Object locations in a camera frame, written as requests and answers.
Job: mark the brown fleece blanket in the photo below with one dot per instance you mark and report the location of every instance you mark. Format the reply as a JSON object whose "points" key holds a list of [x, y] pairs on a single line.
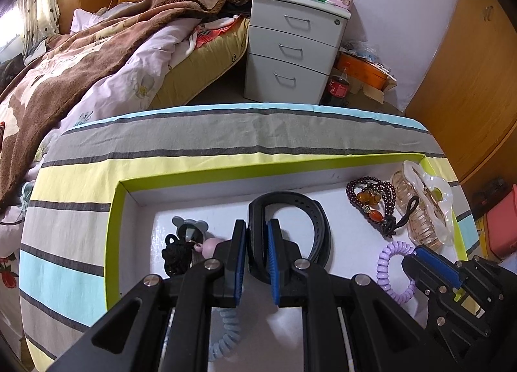
{"points": [[60, 73]]}

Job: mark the lilac duvet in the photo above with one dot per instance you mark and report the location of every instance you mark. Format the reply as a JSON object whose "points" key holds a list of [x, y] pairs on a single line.
{"points": [[153, 57]]}

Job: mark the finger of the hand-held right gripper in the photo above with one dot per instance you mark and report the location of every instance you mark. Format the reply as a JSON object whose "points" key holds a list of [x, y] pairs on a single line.
{"points": [[422, 275], [436, 261]]}

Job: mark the pink plastic storage box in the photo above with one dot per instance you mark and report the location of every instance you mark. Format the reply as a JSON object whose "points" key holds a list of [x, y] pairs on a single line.
{"points": [[505, 222]]}

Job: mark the cola bottle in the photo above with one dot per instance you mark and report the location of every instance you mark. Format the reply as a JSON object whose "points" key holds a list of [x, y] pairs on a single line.
{"points": [[338, 87]]}

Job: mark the yellow mattress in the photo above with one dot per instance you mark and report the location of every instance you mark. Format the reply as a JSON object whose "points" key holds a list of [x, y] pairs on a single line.
{"points": [[194, 77]]}

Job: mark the patterned curtain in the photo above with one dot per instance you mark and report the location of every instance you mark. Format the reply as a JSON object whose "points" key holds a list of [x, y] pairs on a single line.
{"points": [[38, 12]]}

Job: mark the grey drawer nightstand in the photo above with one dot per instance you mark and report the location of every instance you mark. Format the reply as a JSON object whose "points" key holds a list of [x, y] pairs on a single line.
{"points": [[291, 65]]}

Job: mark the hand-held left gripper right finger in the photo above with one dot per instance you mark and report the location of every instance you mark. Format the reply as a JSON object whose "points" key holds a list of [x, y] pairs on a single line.
{"points": [[274, 267]]}

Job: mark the white pillow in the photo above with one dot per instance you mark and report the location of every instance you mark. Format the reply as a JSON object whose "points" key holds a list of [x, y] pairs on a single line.
{"points": [[85, 18]]}

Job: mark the grey mouse-ear hair clip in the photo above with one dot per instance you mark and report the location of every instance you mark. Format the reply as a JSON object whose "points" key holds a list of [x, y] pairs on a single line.
{"points": [[179, 223]]}

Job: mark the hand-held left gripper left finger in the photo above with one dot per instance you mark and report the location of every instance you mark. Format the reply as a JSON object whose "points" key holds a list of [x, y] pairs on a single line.
{"points": [[238, 267]]}

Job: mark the green shallow cardboard box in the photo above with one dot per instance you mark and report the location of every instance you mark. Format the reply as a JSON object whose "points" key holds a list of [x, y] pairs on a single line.
{"points": [[194, 198]]}

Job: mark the orange storage box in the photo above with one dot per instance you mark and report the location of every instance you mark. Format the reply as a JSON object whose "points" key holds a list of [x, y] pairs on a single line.
{"points": [[359, 71]]}

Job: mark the red yellow patterned pillow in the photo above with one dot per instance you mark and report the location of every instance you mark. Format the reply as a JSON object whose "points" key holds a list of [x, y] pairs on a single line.
{"points": [[206, 34]]}

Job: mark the large wooden closet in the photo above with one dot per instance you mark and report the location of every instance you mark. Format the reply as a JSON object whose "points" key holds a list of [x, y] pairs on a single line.
{"points": [[464, 73]]}

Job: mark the clear hair claw clip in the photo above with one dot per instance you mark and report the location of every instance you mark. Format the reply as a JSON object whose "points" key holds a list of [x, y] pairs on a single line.
{"points": [[428, 226]]}

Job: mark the yellow printed tin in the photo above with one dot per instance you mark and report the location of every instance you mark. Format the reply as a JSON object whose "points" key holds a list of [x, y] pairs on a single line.
{"points": [[480, 234]]}

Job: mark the black wristband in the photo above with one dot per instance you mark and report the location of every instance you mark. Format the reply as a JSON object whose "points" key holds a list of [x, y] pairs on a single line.
{"points": [[315, 226]]}

